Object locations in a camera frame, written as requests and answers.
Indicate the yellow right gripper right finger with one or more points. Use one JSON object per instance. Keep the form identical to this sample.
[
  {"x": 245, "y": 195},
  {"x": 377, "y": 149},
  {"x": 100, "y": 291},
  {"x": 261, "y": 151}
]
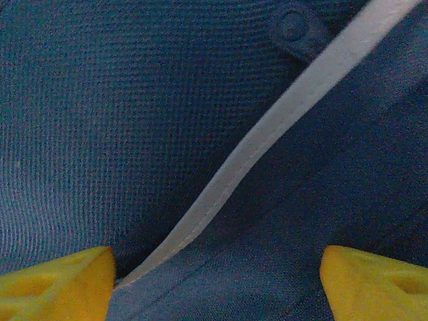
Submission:
[{"x": 374, "y": 284}]

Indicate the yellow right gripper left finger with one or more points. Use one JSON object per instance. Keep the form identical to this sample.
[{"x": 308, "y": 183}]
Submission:
[{"x": 60, "y": 291}]

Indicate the navy blue backpack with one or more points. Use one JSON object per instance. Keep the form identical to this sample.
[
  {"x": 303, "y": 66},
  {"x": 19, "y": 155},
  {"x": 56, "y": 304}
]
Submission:
[{"x": 167, "y": 117}]

